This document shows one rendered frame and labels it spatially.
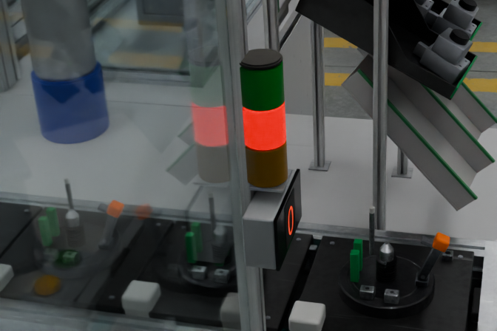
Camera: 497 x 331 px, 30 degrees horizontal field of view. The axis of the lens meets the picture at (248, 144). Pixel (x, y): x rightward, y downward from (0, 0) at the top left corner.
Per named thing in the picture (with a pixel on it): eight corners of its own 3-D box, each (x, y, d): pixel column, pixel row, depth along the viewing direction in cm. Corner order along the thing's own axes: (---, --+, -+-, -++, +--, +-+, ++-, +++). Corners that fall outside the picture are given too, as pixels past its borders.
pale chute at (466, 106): (481, 133, 174) (498, 120, 171) (463, 166, 163) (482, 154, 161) (379, 22, 172) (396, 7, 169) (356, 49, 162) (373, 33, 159)
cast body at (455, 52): (462, 75, 148) (483, 41, 144) (452, 85, 145) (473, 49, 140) (418, 47, 150) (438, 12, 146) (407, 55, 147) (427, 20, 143)
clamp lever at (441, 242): (429, 275, 135) (450, 236, 131) (427, 283, 133) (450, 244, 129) (406, 264, 135) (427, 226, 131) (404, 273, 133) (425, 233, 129)
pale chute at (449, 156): (475, 173, 161) (495, 160, 158) (456, 211, 151) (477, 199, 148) (367, 54, 160) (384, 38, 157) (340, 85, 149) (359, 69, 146)
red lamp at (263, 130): (291, 131, 109) (289, 94, 107) (280, 152, 105) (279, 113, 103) (249, 128, 111) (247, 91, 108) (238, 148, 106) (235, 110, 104)
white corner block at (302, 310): (326, 325, 134) (326, 302, 132) (320, 346, 130) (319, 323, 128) (294, 321, 135) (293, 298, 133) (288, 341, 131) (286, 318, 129)
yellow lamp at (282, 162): (292, 168, 112) (291, 132, 109) (282, 190, 107) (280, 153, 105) (252, 165, 113) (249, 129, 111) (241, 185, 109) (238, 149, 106)
